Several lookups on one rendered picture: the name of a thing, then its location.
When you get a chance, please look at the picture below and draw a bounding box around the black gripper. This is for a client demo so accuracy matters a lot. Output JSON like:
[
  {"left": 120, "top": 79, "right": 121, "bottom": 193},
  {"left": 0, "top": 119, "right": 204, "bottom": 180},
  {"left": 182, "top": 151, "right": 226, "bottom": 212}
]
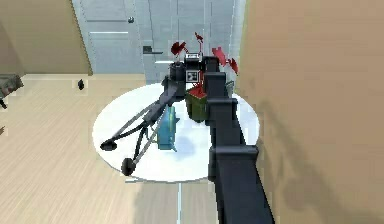
[{"left": 99, "top": 61, "right": 188, "bottom": 177}]

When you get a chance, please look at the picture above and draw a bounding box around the white round table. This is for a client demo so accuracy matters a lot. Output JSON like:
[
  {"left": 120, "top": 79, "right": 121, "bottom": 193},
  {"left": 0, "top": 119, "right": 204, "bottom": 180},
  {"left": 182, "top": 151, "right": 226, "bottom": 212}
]
[{"left": 91, "top": 82, "right": 261, "bottom": 183}]

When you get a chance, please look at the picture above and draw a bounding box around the white panelled room door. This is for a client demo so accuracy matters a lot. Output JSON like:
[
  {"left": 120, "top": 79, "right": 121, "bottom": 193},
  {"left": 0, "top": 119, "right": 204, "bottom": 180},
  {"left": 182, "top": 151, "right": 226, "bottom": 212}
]
[{"left": 71, "top": 0, "right": 148, "bottom": 75}]

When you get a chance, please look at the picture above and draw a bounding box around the white plain room door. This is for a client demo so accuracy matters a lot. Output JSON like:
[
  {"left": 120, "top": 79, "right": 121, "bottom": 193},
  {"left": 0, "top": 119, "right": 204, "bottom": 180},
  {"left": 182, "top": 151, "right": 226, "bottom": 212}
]
[{"left": 134, "top": 0, "right": 236, "bottom": 85}]

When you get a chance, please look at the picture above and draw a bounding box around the grey-green furniture piece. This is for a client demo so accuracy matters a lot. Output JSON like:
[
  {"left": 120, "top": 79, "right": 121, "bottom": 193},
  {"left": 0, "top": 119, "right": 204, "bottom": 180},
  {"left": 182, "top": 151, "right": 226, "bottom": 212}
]
[{"left": 0, "top": 73, "right": 25, "bottom": 110}]

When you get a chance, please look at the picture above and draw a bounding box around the dark lever door handle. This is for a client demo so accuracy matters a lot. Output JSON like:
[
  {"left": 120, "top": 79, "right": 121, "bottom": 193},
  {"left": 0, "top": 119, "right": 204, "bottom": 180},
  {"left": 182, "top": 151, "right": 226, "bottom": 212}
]
[{"left": 142, "top": 45, "right": 164, "bottom": 56}]

